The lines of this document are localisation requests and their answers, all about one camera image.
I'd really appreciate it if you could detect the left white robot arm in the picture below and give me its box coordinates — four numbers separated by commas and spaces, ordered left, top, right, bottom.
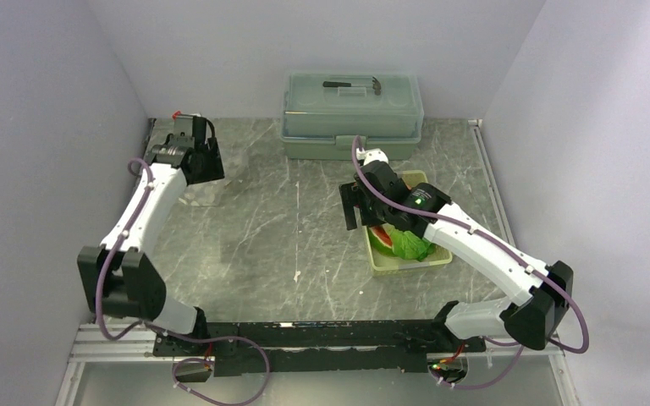
77, 112, 224, 355

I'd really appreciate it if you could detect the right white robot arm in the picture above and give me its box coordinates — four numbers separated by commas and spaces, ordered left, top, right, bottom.
340, 160, 574, 351

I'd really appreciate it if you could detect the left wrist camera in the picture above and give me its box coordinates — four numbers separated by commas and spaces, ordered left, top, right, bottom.
170, 111, 203, 147

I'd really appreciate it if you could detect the green plastic toolbox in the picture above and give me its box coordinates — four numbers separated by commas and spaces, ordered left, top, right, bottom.
280, 72, 424, 161

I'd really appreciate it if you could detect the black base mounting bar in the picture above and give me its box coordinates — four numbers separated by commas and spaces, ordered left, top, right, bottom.
153, 320, 486, 377

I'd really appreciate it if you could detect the watermelon slice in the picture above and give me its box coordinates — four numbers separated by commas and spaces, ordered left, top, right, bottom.
367, 224, 395, 257

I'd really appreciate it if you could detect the green cabbage leaf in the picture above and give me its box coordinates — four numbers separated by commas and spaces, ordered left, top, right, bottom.
387, 224, 436, 261

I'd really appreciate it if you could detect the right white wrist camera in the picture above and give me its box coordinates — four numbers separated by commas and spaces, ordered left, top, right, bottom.
355, 148, 389, 166

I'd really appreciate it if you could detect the pale green perforated basket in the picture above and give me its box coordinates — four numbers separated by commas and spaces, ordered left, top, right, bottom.
362, 169, 454, 277

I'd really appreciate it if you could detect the aluminium rail frame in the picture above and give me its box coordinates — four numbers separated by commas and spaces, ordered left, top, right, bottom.
56, 324, 581, 405

